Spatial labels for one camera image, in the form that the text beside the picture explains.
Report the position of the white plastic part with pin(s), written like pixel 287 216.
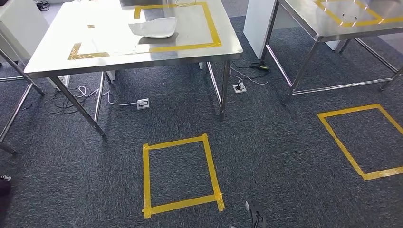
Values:
pixel 154 28

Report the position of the steel floor socket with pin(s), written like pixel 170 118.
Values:
pixel 143 104
pixel 240 89

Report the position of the black power adapter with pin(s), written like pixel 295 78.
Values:
pixel 261 66

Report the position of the yellow floor tape square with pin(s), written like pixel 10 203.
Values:
pixel 337 141
pixel 146 182

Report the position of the white power strip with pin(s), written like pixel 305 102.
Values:
pixel 64 82

